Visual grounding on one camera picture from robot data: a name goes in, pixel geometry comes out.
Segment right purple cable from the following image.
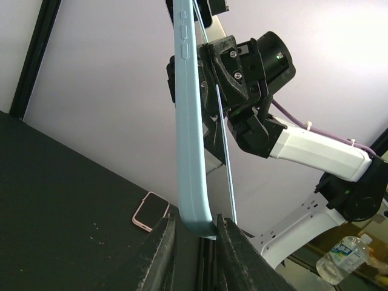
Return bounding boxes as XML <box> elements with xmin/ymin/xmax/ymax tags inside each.
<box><xmin>271</xmin><ymin>99</ymin><xmax>376</xmax><ymax>157</ymax></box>

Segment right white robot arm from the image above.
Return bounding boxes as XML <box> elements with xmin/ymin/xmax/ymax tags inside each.
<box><xmin>167</xmin><ymin>28</ymin><xmax>387</xmax><ymax>267</ymax></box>

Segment blue cased phone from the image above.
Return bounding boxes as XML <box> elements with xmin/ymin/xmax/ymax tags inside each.
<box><xmin>193</xmin><ymin>1</ymin><xmax>238</xmax><ymax>223</ymax></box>

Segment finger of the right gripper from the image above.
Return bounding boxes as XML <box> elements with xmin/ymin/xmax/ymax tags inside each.
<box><xmin>197</xmin><ymin>36</ymin><xmax>249</xmax><ymax>112</ymax></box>
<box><xmin>166</xmin><ymin>56</ymin><xmax>227</xmax><ymax>166</ymax></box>

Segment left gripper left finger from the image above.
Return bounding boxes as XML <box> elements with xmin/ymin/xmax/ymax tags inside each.
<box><xmin>138</xmin><ymin>214</ymin><xmax>176</xmax><ymax>290</ymax></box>

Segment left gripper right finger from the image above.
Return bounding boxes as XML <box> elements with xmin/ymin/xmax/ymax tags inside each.
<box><xmin>216</xmin><ymin>215</ymin><xmax>295</xmax><ymax>291</ymax></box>

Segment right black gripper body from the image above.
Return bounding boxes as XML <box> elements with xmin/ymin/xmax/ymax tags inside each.
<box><xmin>221</xmin><ymin>38</ymin><xmax>269</xmax><ymax>105</ymax></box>

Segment clear plastic water bottle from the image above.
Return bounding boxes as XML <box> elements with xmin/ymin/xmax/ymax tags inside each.
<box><xmin>316</xmin><ymin>234</ymin><xmax>372</xmax><ymax>285</ymax></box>

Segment blue phone case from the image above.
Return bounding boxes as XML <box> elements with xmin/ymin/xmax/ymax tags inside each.
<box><xmin>173</xmin><ymin>1</ymin><xmax>216</xmax><ymax>239</ymax></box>

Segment pink cased phone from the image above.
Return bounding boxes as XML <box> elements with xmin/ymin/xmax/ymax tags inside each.
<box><xmin>132</xmin><ymin>192</ymin><xmax>170</xmax><ymax>232</ymax></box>

